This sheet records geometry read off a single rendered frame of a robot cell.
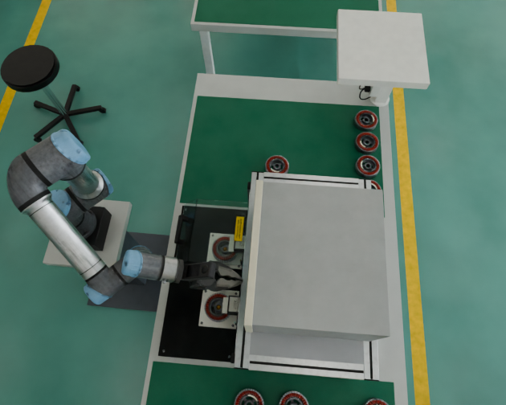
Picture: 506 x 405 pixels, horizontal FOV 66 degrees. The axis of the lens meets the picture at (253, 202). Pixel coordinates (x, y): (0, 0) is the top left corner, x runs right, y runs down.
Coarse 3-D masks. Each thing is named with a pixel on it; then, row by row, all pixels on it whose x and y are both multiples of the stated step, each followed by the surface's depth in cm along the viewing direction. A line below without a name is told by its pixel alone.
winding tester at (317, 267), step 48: (288, 192) 120; (336, 192) 120; (288, 240) 114; (336, 240) 114; (384, 240) 114; (288, 288) 109; (336, 288) 109; (384, 288) 108; (336, 336) 115; (384, 336) 104
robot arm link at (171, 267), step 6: (168, 258) 115; (174, 258) 116; (168, 264) 113; (174, 264) 114; (168, 270) 113; (174, 270) 114; (162, 276) 113; (168, 276) 113; (174, 276) 114; (162, 282) 115
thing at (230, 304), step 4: (232, 296) 147; (236, 296) 147; (224, 300) 151; (228, 300) 147; (232, 300) 147; (236, 300) 147; (224, 304) 150; (228, 304) 146; (232, 304) 146; (236, 304) 146; (224, 308) 149; (228, 308) 145; (232, 308) 145; (236, 308) 145; (224, 312) 149; (228, 312) 145; (232, 312) 145; (236, 312) 145
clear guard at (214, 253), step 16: (192, 208) 147; (208, 208) 146; (224, 208) 145; (240, 208) 145; (192, 224) 143; (208, 224) 143; (224, 224) 143; (192, 240) 141; (208, 240) 141; (224, 240) 141; (176, 256) 144; (192, 256) 138; (208, 256) 138; (224, 256) 138; (240, 256) 138
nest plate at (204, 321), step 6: (204, 294) 161; (210, 294) 161; (228, 294) 161; (234, 294) 161; (204, 300) 160; (204, 312) 158; (204, 318) 157; (228, 318) 157; (234, 318) 157; (198, 324) 157; (204, 324) 157; (210, 324) 157; (216, 324) 157; (222, 324) 157; (228, 324) 157; (234, 324) 156
